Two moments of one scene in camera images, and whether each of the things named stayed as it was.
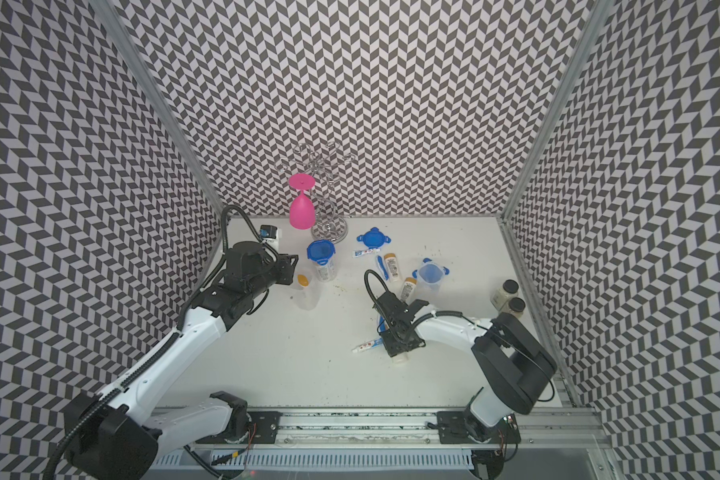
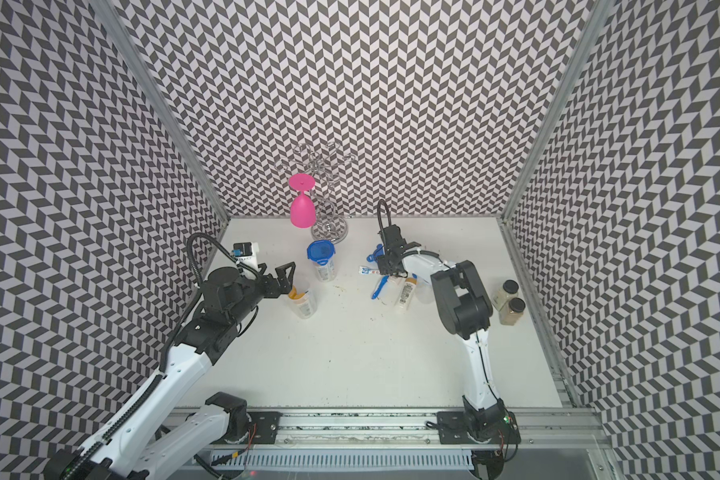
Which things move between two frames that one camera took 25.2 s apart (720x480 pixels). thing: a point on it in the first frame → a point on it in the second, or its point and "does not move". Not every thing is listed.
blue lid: x=320 y=251 does not move
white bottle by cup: x=409 y=290 does not move
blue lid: x=373 y=238 → x=379 y=251
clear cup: x=326 y=273 does not move
